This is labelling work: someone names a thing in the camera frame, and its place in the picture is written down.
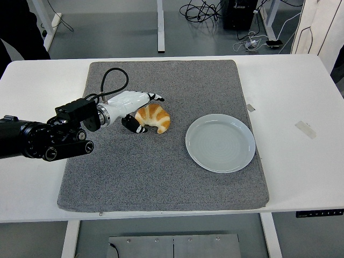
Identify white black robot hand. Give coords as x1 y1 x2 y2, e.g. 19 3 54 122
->
105 90 166 134

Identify golden croissant bread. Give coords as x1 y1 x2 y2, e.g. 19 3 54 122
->
134 104 171 134

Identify pale blue round plate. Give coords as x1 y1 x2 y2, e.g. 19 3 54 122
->
185 113 256 174

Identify grey metal plate with screws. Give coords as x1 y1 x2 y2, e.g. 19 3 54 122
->
106 233 240 258

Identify grey fabric mat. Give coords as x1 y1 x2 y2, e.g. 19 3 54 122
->
57 59 270 213

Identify white table leg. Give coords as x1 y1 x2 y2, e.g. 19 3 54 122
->
26 0 56 52
61 220 81 258
156 0 166 53
259 213 283 258
264 0 281 41

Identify white power strip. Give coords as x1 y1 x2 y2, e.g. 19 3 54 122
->
52 12 63 29

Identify black computer case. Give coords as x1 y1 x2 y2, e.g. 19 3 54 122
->
222 0 255 31

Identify large grey tape strip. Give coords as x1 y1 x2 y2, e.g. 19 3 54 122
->
295 120 318 140

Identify black table control panel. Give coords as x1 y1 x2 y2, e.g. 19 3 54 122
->
296 209 344 219

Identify tangled black cables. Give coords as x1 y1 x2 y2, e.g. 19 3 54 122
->
179 0 226 23

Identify thin black cable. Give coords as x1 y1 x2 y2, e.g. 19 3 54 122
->
108 242 121 258

